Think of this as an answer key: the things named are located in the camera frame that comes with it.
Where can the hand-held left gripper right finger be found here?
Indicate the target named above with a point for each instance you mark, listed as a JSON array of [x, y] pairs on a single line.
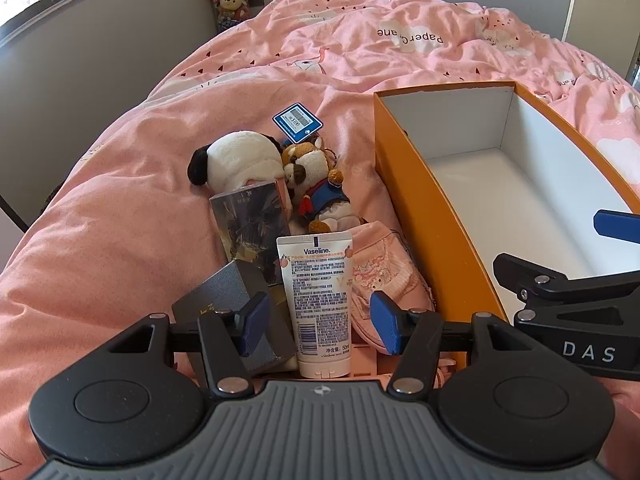
[[385, 322]]

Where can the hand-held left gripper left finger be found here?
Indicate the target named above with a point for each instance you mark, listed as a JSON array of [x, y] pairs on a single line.
[[255, 322]]

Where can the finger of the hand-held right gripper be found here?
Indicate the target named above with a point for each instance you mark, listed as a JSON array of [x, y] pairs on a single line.
[[530, 270], [617, 225]]

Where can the grey gift box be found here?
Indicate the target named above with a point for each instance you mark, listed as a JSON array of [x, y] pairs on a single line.
[[227, 280]]

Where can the pink cloth pouch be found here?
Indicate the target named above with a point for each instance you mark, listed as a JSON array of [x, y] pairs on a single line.
[[380, 260]]

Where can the white hand cream tube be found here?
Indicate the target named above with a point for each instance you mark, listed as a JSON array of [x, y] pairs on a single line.
[[315, 300]]

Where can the dark glossy booklet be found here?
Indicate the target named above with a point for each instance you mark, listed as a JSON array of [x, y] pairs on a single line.
[[245, 225]]

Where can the orange cardboard box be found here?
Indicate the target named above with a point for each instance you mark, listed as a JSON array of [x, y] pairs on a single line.
[[425, 200]]

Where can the brown fox plush toy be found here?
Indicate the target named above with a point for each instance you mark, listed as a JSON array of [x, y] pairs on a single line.
[[315, 175]]

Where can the panda plush toy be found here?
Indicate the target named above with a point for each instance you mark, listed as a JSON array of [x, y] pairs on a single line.
[[240, 157]]

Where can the pink printed blanket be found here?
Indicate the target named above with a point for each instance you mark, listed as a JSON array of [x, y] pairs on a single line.
[[150, 185]]

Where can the white door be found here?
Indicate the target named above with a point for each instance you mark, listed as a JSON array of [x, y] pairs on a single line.
[[610, 0]]

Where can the cream plush toy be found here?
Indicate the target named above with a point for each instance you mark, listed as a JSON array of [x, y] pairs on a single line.
[[232, 5]]

